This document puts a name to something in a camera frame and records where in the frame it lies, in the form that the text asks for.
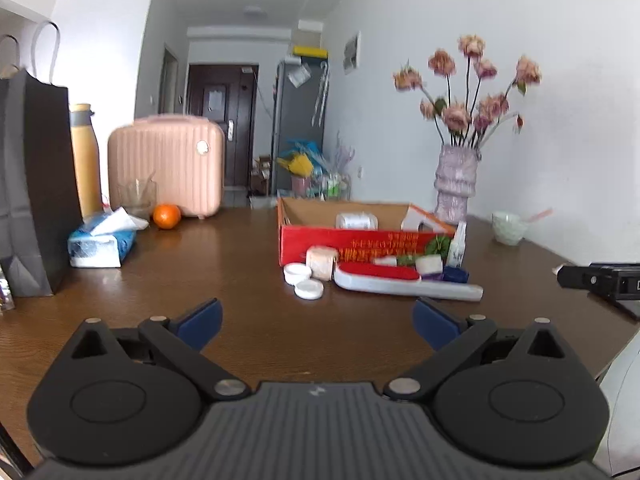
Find red white lint brush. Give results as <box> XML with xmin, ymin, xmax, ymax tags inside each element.
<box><xmin>333</xmin><ymin>262</ymin><xmax>484</xmax><ymax>302</ymax></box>

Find white round lid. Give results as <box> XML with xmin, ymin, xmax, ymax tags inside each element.
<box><xmin>294</xmin><ymin>278</ymin><xmax>324</xmax><ymax>301</ymax></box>
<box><xmin>282</xmin><ymin>262</ymin><xmax>312</xmax><ymax>286</ymax></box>

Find pink spoon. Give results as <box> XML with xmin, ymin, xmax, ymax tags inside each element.
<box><xmin>523</xmin><ymin>208</ymin><xmax>553</xmax><ymax>224</ymax></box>

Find pale green bowl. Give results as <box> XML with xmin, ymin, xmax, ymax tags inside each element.
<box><xmin>491</xmin><ymin>211</ymin><xmax>528</xmax><ymax>246</ymax></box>

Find blue flower-shaped object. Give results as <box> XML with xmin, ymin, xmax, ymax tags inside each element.
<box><xmin>442</xmin><ymin>266</ymin><xmax>470</xmax><ymax>284</ymax></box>

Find white spray bottle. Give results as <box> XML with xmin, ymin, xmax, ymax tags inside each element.
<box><xmin>446</xmin><ymin>221</ymin><xmax>466</xmax><ymax>268</ymax></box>

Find blue tissue pack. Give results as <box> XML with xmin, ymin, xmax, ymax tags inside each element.
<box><xmin>67</xmin><ymin>207</ymin><xmax>149</xmax><ymax>269</ymax></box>

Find orange fruit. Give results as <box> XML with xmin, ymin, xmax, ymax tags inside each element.
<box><xmin>152</xmin><ymin>204</ymin><xmax>182</xmax><ymax>230</ymax></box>

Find green tube white cap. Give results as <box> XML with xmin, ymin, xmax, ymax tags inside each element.
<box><xmin>372</xmin><ymin>254</ymin><xmax>418</xmax><ymax>266</ymax></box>

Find pink textured vase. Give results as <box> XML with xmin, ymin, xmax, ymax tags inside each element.
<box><xmin>434</xmin><ymin>145</ymin><xmax>478</xmax><ymax>224</ymax></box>

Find dark grey paper bag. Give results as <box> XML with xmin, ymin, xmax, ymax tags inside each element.
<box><xmin>1</xmin><ymin>68</ymin><xmax>82</xmax><ymax>298</ymax></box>

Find clear drinking glass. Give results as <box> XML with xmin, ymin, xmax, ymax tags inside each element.
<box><xmin>117</xmin><ymin>179</ymin><xmax>156</xmax><ymax>220</ymax></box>

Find dried pink roses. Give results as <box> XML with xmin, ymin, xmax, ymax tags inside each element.
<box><xmin>393</xmin><ymin>35</ymin><xmax>542</xmax><ymax>154</ymax></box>

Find red cardboard box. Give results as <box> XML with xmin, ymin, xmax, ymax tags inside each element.
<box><xmin>277</xmin><ymin>197</ymin><xmax>456</xmax><ymax>266</ymax></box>

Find white jar in box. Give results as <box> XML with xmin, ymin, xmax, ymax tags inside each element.
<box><xmin>335</xmin><ymin>211</ymin><xmax>378</xmax><ymax>230</ymax></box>

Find pink ribbed suitcase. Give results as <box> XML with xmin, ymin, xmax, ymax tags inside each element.
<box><xmin>107</xmin><ymin>114</ymin><xmax>224</xmax><ymax>218</ymax></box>

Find orange thermos bottle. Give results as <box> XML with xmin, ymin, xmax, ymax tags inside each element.
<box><xmin>70</xmin><ymin>103</ymin><xmax>103</xmax><ymax>218</ymax></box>

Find cluttered small cart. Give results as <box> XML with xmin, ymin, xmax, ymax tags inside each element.
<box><xmin>276</xmin><ymin>136</ymin><xmax>356</xmax><ymax>200</ymax></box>

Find dark brown door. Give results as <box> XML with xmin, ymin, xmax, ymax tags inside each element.
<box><xmin>186</xmin><ymin>64</ymin><xmax>258</xmax><ymax>191</ymax></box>

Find grey refrigerator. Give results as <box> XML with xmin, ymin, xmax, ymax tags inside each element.
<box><xmin>270</xmin><ymin>56</ymin><xmax>330</xmax><ymax>195</ymax></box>

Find yellow box on fridge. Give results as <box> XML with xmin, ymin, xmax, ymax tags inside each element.
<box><xmin>292</xmin><ymin>46</ymin><xmax>329</xmax><ymax>60</ymax></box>

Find wall panel frame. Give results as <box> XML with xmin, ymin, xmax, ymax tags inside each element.
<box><xmin>343</xmin><ymin>32</ymin><xmax>361</xmax><ymax>74</ymax></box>

